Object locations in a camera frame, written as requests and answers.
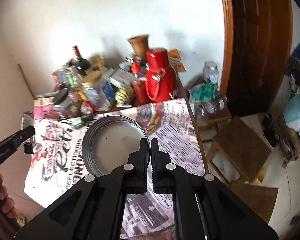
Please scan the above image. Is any yellow green pinecone ball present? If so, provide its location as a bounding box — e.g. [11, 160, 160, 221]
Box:
[115, 85, 135, 106]

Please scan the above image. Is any clear jar gold lid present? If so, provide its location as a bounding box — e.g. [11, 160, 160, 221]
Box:
[81, 70, 115, 112]

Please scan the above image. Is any pink patterned paper bag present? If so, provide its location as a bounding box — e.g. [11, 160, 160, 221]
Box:
[33, 97, 59, 120]

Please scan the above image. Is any wooden stool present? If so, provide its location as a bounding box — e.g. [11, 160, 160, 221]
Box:
[206, 116, 271, 185]

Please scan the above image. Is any light blue bag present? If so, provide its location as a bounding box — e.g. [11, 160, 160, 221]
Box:
[283, 95, 300, 138]

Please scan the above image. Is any red squeeze sauce bottle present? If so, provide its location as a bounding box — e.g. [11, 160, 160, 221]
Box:
[130, 59, 150, 105]

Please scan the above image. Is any black shoe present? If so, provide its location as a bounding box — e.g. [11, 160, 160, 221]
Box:
[261, 114, 280, 148]

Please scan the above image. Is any white green box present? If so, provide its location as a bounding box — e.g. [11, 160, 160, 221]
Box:
[109, 68, 135, 88]

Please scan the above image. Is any teal crumpled cloth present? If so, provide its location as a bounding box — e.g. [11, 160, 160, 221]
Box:
[191, 83, 217, 102]

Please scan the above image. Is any brown cardboard piece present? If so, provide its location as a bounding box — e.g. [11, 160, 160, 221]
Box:
[230, 180, 279, 223]

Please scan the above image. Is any clear jar black lid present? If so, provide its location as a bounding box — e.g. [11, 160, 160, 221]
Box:
[52, 88, 82, 119]

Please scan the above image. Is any small green glass bottle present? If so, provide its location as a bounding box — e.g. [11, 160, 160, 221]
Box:
[71, 115, 94, 130]

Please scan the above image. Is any clear jar on side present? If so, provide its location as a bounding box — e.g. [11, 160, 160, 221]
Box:
[194, 93, 228, 118]

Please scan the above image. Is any newspaper print tablecloth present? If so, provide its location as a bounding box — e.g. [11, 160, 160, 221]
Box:
[23, 99, 205, 239]

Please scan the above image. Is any brown wooden door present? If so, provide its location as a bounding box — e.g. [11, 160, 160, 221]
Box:
[226, 0, 293, 116]

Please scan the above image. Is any person's left hand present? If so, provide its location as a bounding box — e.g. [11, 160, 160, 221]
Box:
[0, 174, 18, 219]

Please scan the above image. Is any terracotta clay pot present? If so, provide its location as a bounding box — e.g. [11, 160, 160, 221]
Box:
[127, 34, 149, 58]

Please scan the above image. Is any red thermos jug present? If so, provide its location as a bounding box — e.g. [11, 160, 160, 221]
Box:
[146, 48, 178, 103]

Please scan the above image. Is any red wine bottle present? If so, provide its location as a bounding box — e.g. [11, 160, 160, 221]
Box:
[72, 46, 91, 76]

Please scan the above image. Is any round silver metal lid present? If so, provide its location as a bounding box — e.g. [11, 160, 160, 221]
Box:
[81, 115, 149, 177]

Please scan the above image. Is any small red white can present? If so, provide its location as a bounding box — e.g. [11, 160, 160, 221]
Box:
[80, 101, 94, 115]

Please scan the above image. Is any glass jar silver lid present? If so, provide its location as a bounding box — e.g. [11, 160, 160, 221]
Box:
[203, 61, 219, 85]

